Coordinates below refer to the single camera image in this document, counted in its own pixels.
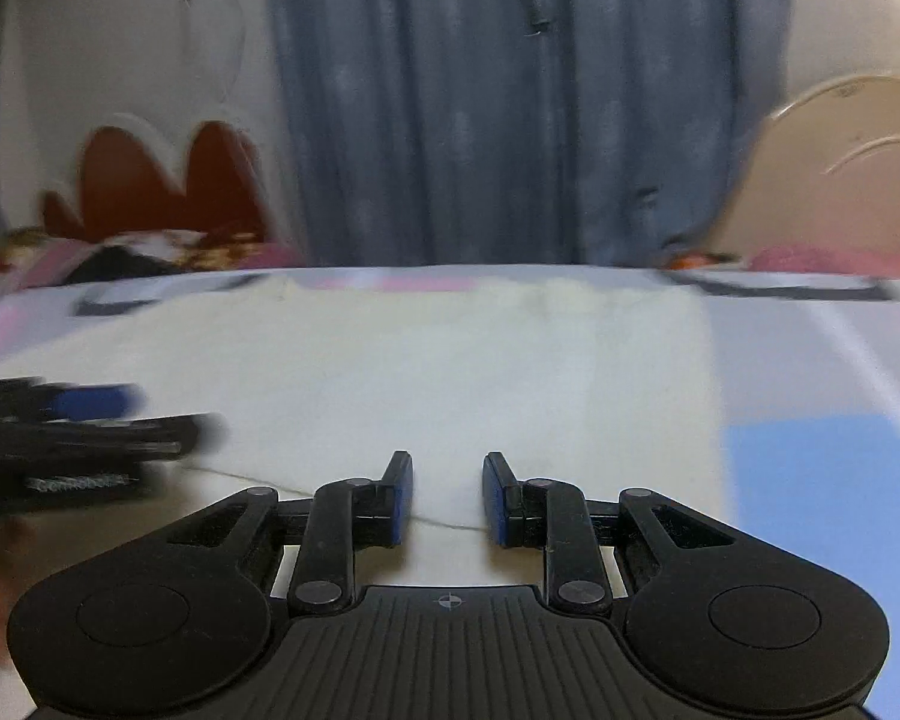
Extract cream round headboard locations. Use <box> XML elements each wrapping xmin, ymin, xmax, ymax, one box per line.
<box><xmin>706</xmin><ymin>73</ymin><xmax>900</xmax><ymax>259</ymax></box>

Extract patterned bed sheet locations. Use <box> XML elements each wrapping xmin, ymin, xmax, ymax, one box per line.
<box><xmin>0</xmin><ymin>265</ymin><xmax>900</xmax><ymax>718</ymax></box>

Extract cream white small garment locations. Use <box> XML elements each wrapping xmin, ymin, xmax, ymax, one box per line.
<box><xmin>103</xmin><ymin>273</ymin><xmax>730</xmax><ymax>593</ymax></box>

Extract red white scalloped headboard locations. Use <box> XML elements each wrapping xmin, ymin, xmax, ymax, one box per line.
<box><xmin>37</xmin><ymin>119</ymin><xmax>274</xmax><ymax>242</ymax></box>

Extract pink blanket at headboard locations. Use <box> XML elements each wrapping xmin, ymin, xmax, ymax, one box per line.
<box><xmin>663</xmin><ymin>241</ymin><xmax>900</xmax><ymax>278</ymax></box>

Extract blue-grey centre curtain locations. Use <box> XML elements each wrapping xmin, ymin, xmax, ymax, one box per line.
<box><xmin>268</xmin><ymin>0</ymin><xmax>792</xmax><ymax>266</ymax></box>

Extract striped floral pillows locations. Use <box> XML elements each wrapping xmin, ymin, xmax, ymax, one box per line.
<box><xmin>0</xmin><ymin>227</ymin><xmax>305</xmax><ymax>293</ymax></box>

